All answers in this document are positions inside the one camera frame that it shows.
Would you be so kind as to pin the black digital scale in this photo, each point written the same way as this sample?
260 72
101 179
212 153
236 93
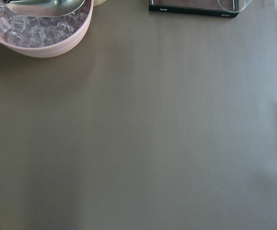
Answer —
196 7

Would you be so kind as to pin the clear ice cubes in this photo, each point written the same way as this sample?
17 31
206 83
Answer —
31 31

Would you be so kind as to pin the clear glass cup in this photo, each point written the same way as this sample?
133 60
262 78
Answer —
234 6

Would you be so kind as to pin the metal scoop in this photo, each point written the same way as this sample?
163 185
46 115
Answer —
43 8

